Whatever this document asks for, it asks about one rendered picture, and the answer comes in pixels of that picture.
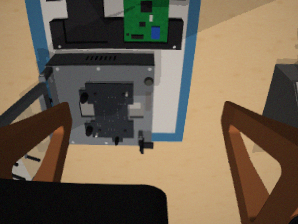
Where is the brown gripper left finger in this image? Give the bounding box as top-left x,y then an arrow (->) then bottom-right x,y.
0,102 -> 72,182

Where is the green circuit board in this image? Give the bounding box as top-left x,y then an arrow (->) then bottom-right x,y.
124,0 -> 169,42

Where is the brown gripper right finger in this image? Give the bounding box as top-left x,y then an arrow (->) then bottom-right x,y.
221,101 -> 298,224

